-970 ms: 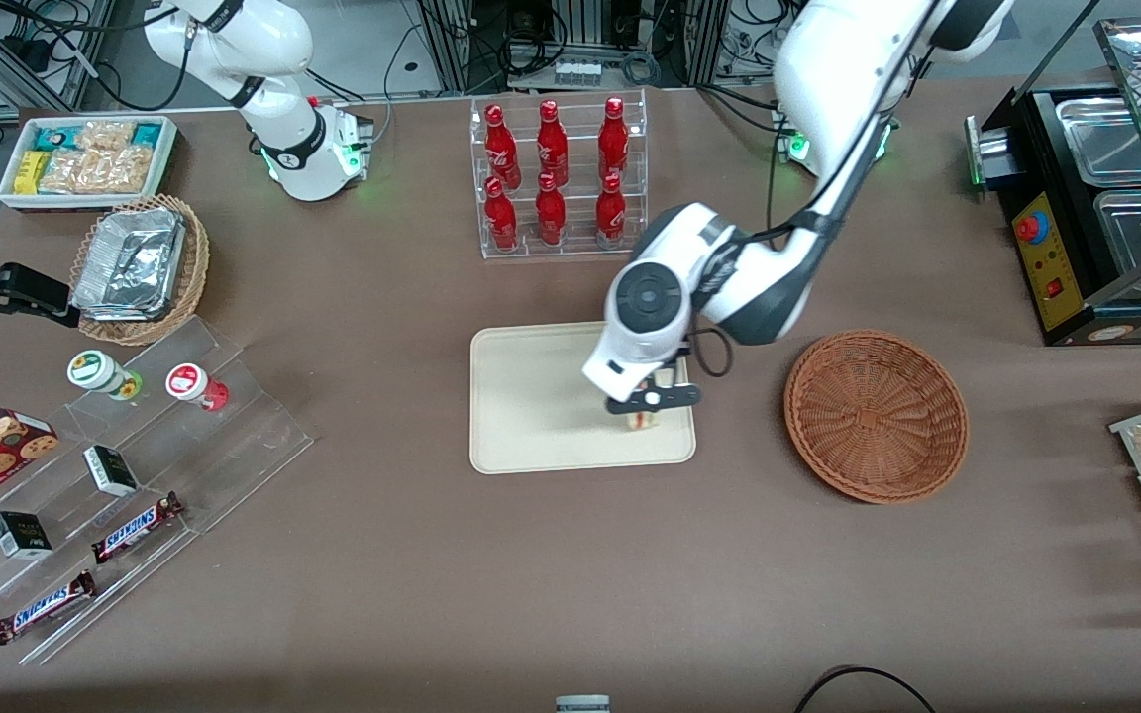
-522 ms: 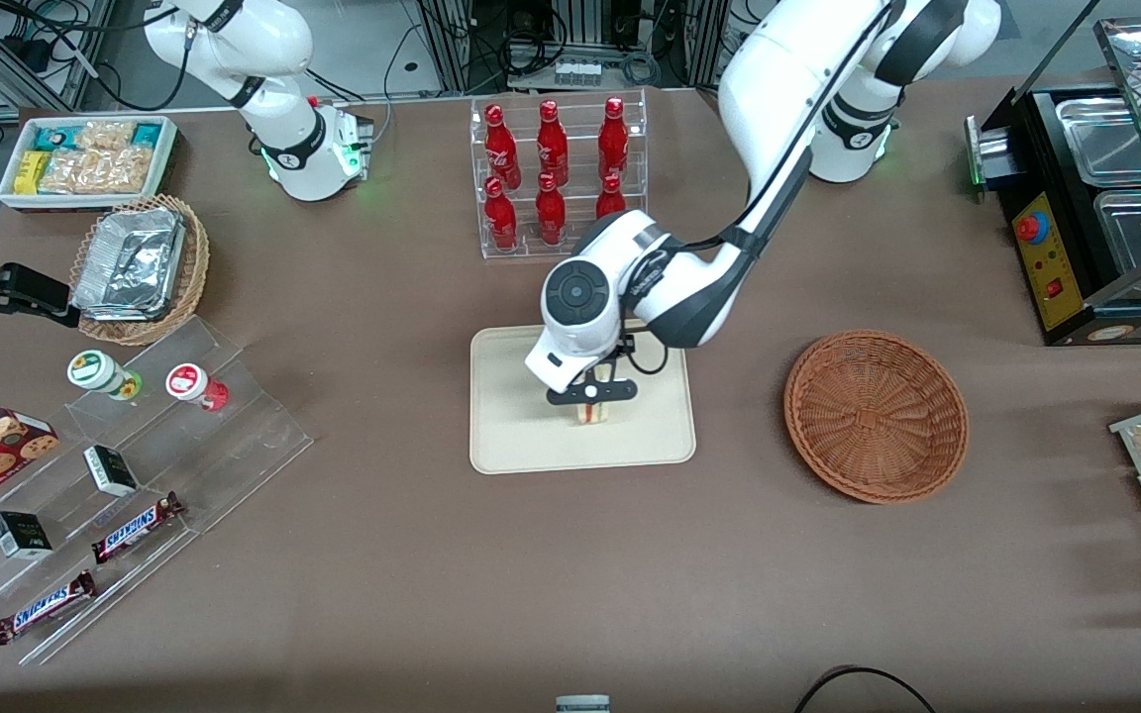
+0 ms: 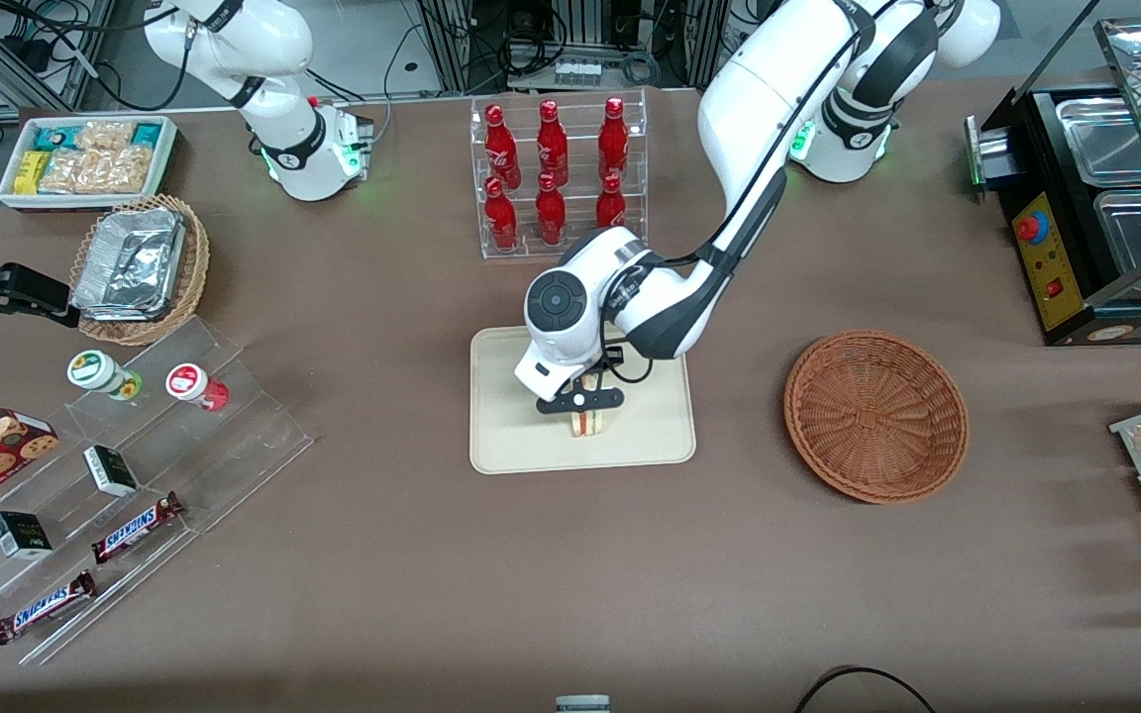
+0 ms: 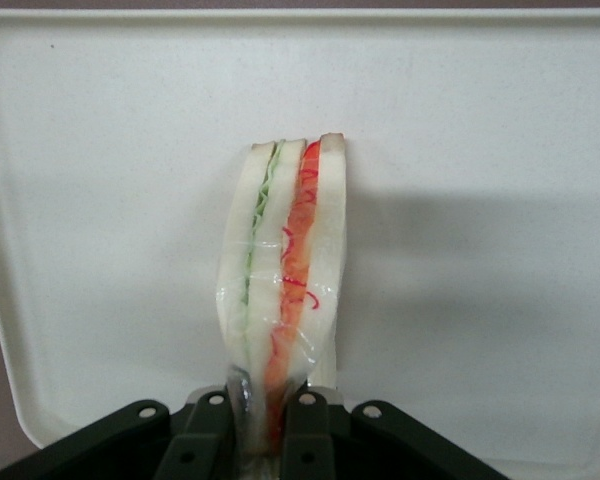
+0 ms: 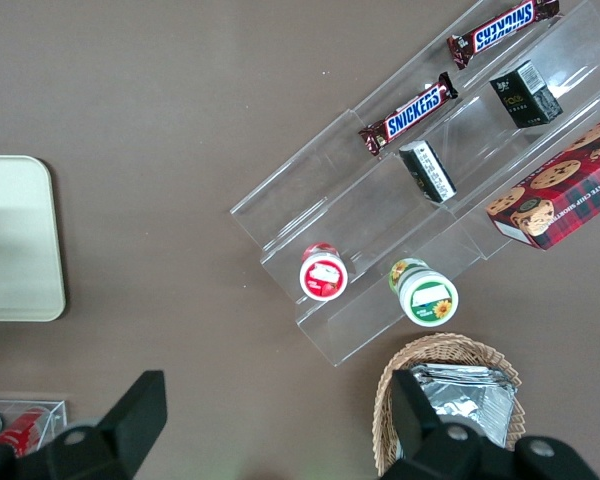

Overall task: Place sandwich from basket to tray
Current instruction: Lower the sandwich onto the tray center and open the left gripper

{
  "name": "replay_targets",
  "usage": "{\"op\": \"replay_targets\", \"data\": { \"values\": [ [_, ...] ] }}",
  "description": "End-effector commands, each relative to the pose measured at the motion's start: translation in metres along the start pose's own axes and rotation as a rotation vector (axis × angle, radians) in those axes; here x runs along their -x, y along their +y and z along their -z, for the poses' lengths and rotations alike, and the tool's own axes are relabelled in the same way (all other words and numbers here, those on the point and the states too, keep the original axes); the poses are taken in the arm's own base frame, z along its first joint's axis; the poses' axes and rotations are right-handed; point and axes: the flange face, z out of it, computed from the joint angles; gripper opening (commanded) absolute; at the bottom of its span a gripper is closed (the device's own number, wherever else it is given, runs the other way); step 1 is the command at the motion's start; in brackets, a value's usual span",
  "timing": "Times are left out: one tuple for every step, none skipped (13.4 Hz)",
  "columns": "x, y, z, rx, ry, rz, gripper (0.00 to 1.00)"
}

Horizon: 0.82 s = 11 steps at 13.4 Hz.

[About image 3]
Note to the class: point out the white power strip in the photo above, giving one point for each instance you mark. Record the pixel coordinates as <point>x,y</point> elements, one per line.
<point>576,72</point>

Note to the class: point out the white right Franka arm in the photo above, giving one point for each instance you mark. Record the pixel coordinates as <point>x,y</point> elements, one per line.
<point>273,59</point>

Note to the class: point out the aluminium foil container stack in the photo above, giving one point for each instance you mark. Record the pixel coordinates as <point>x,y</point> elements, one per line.
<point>130,262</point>

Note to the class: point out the oval tan wicker basket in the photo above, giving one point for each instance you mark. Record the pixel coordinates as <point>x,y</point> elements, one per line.
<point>192,267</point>

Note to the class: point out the clear bag of crackers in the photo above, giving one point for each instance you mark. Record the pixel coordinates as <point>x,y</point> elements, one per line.
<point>67,171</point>
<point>105,136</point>
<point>125,170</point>

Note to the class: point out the small dark green box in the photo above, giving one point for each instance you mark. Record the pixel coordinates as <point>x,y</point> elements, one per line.
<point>21,535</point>
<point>111,471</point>

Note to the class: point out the cream plastic tray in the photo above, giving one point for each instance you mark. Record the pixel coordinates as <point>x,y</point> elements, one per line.
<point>506,436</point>

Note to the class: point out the round brown wicker basket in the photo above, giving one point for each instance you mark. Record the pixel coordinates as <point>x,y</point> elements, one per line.
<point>878,416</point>

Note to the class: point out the red lidded white cup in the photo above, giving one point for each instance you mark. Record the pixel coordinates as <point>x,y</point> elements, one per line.
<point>189,382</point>

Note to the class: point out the teal snack packet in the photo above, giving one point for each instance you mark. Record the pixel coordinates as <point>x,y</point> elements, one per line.
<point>147,134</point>
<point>51,137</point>

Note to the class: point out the clear acrylic bottle rack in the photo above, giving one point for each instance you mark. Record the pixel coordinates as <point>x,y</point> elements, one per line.
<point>531,253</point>

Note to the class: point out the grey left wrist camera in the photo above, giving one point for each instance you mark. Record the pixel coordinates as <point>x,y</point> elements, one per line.
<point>578,401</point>

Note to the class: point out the red cola bottle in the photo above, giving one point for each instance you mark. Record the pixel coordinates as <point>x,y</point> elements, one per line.
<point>551,216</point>
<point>501,220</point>
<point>613,139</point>
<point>611,206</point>
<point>552,144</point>
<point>501,149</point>

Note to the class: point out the Snickers chocolate bar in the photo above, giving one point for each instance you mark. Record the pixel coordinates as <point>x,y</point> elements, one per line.
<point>135,528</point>
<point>41,607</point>

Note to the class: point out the black food warmer cabinet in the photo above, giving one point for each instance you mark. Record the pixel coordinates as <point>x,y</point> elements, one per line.
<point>1076,322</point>

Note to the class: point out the white rectangular snack bin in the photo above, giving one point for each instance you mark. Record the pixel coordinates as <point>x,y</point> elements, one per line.
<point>169,149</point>

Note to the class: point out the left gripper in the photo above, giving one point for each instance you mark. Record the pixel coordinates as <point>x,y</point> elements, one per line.
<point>602,368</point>

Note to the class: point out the triangular sandwich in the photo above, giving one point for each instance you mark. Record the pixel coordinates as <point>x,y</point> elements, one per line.
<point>590,426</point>

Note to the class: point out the red emergency stop button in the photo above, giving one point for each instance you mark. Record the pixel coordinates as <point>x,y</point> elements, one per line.
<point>1031,228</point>

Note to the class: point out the green lidded white cup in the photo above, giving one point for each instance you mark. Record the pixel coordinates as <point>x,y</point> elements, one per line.
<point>95,370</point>

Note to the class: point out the clear acrylic stepped display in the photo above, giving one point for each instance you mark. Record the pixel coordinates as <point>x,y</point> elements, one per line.
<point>244,436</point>

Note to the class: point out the yellow snack packet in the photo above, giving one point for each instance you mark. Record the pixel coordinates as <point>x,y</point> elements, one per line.
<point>32,172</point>

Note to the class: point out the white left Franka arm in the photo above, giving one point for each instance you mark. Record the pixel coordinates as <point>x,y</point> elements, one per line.
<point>778,89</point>

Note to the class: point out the small grey device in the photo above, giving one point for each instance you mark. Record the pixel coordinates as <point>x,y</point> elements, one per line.
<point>582,704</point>

